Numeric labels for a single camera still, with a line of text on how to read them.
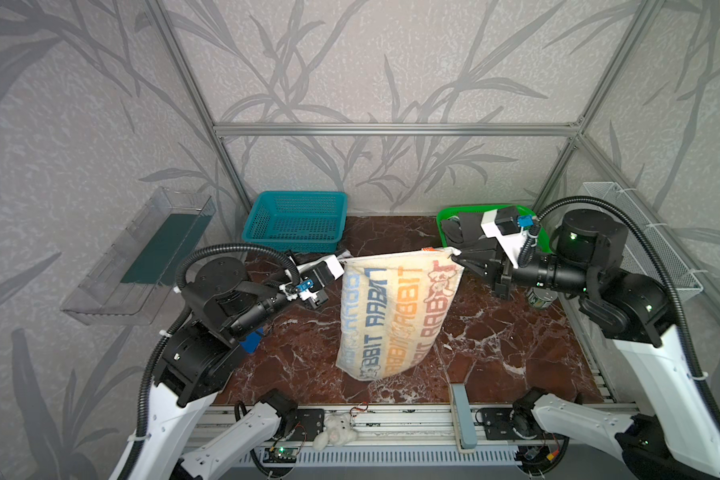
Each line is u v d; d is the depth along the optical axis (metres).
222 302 0.34
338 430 0.69
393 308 0.56
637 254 0.38
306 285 0.36
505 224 0.40
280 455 0.71
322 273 0.38
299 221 1.19
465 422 0.69
